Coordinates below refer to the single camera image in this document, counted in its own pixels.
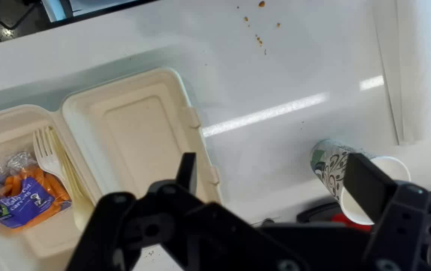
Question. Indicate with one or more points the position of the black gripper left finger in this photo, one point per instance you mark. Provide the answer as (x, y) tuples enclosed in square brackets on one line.
[(140, 230)]

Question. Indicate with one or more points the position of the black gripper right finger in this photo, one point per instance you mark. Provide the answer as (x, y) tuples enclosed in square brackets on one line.
[(405, 220)]

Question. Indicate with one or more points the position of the patterned paper cup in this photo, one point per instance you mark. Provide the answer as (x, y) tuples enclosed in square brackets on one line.
[(328, 166)]

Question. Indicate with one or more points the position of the baby carrot bag purple label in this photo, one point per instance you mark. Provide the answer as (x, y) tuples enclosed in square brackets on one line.
[(24, 200)]

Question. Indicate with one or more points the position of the white plastic fork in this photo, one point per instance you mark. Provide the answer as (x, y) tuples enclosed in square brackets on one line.
[(43, 150)]

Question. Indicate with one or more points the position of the white cylindrical object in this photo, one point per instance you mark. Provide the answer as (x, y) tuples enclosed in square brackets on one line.
[(420, 69)]

